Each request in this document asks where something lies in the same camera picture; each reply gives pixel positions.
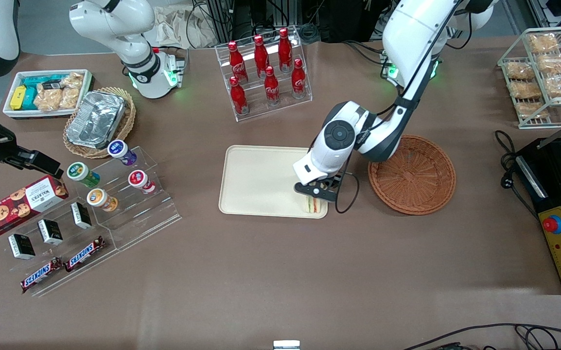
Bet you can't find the orange blue lid yogurt cup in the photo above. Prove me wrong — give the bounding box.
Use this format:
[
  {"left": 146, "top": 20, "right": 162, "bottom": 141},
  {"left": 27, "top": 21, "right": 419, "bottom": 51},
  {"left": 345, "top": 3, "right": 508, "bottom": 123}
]
[{"left": 86, "top": 188, "right": 119, "bottom": 212}]

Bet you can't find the red lid yogurt cup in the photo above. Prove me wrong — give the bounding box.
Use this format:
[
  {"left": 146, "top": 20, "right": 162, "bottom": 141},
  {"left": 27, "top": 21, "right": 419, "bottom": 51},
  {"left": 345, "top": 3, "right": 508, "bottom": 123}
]
[{"left": 128, "top": 170, "right": 157, "bottom": 195}]

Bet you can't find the clear bag of crackers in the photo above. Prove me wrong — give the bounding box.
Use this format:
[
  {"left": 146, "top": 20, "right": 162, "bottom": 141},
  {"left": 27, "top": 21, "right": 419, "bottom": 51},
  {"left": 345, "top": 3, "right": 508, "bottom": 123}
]
[
  {"left": 35, "top": 87, "right": 63, "bottom": 112},
  {"left": 59, "top": 72, "right": 85, "bottom": 109}
]

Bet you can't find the red Walkers cookie box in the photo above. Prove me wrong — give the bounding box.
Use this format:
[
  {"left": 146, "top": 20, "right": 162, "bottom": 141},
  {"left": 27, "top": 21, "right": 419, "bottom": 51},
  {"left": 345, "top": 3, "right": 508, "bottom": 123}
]
[{"left": 0, "top": 175, "right": 69, "bottom": 239}]

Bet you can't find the small black box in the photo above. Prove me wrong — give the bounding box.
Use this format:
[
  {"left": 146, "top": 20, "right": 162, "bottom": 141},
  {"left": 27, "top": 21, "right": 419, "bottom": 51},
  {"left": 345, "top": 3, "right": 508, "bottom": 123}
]
[
  {"left": 70, "top": 202, "right": 93, "bottom": 229},
  {"left": 37, "top": 219, "right": 64, "bottom": 245},
  {"left": 8, "top": 234, "right": 36, "bottom": 260}
]

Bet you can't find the black cable at table edge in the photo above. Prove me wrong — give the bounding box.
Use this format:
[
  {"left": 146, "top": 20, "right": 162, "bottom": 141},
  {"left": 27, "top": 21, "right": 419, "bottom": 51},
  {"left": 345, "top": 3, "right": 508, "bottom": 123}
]
[{"left": 401, "top": 323, "right": 561, "bottom": 350}]

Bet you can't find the aluminium foil container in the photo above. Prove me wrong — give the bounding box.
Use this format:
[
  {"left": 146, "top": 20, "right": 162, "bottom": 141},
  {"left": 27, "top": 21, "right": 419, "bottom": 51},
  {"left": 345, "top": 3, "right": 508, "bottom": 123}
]
[{"left": 66, "top": 90, "right": 126, "bottom": 150}]

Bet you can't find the purple lid yogurt cup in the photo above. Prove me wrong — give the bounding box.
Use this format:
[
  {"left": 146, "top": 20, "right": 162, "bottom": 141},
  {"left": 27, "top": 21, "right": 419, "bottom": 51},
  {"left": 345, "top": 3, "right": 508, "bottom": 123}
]
[{"left": 107, "top": 140, "right": 138, "bottom": 166}]

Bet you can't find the red cola bottle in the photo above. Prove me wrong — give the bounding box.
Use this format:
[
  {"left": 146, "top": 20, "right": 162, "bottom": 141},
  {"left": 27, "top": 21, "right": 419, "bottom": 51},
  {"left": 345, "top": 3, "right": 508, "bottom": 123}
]
[
  {"left": 278, "top": 27, "right": 294, "bottom": 69},
  {"left": 291, "top": 58, "right": 308, "bottom": 98},
  {"left": 228, "top": 41, "right": 248, "bottom": 84},
  {"left": 229, "top": 76, "right": 250, "bottom": 116},
  {"left": 263, "top": 66, "right": 281, "bottom": 105},
  {"left": 253, "top": 35, "right": 270, "bottom": 78}
]

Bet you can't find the black machine with yellow panel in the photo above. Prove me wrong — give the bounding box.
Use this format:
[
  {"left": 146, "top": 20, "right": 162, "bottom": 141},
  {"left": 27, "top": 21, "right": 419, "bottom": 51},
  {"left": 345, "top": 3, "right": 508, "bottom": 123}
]
[{"left": 513, "top": 137, "right": 561, "bottom": 295}]

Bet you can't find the clear acrylic bottle rack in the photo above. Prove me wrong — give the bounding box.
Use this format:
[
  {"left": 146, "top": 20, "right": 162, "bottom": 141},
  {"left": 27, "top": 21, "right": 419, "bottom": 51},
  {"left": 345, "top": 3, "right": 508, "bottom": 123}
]
[{"left": 214, "top": 25, "right": 313, "bottom": 123}]

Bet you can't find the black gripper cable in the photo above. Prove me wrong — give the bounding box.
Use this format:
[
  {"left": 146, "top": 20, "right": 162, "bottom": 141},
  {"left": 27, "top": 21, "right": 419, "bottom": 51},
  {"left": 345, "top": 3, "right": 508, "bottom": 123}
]
[{"left": 334, "top": 169, "right": 360, "bottom": 215}]

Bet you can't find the black power cable with plug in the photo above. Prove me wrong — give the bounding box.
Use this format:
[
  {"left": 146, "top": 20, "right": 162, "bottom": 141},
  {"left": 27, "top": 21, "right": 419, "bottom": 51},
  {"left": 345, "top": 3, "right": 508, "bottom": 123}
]
[{"left": 494, "top": 130, "right": 538, "bottom": 225}]

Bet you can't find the clear acrylic stepped stand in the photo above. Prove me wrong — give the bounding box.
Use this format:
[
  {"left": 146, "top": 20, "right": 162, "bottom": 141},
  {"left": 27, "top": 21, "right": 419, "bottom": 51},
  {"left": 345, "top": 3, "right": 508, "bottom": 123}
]
[
  {"left": 5, "top": 193, "right": 119, "bottom": 298},
  {"left": 82, "top": 145, "right": 183, "bottom": 252}
]

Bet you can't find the oval light wicker basket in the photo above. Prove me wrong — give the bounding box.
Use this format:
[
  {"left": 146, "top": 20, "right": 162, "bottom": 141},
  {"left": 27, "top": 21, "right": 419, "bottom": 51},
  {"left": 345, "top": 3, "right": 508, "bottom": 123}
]
[{"left": 63, "top": 87, "right": 137, "bottom": 160}]

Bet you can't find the yellow snack box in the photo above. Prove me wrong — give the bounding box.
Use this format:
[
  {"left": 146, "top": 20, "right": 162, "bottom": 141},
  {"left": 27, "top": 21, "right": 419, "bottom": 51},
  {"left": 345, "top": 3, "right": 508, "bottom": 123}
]
[{"left": 10, "top": 86, "right": 28, "bottom": 111}]

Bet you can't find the white rectangular snack bin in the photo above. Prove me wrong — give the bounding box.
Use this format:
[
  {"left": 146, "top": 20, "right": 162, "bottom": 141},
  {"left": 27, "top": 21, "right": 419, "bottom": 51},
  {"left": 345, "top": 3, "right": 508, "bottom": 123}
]
[{"left": 2, "top": 69, "right": 95, "bottom": 120}]

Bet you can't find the beige crumpled cloth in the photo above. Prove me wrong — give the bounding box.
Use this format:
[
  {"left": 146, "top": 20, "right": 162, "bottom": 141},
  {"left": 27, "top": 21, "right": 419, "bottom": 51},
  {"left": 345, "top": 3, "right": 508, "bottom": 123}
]
[{"left": 153, "top": 4, "right": 219, "bottom": 50}]

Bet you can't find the round brown wicker basket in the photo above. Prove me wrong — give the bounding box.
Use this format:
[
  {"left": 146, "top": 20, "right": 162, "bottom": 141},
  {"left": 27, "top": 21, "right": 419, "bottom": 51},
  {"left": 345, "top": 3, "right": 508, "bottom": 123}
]
[{"left": 368, "top": 135, "right": 456, "bottom": 216}]

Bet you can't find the cream plastic tray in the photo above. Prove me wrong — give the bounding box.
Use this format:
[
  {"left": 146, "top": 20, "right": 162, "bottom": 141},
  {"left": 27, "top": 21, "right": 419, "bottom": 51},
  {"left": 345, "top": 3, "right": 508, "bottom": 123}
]
[{"left": 218, "top": 145, "right": 329, "bottom": 219}]

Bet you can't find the green lid yogurt cup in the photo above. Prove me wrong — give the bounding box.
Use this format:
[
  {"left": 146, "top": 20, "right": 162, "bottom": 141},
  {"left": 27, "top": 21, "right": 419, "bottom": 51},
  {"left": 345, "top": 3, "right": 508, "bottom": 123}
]
[{"left": 66, "top": 161, "right": 101, "bottom": 189}]

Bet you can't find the Snickers bar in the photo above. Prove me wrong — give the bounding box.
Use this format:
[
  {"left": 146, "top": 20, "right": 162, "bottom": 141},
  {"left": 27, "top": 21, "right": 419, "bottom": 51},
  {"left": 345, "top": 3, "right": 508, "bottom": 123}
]
[
  {"left": 64, "top": 236, "right": 105, "bottom": 272},
  {"left": 20, "top": 257, "right": 63, "bottom": 294}
]

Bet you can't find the white wire rack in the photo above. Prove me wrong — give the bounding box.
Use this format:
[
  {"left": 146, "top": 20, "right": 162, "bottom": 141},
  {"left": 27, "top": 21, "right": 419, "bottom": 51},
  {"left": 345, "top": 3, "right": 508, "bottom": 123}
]
[{"left": 497, "top": 26, "right": 561, "bottom": 130}]

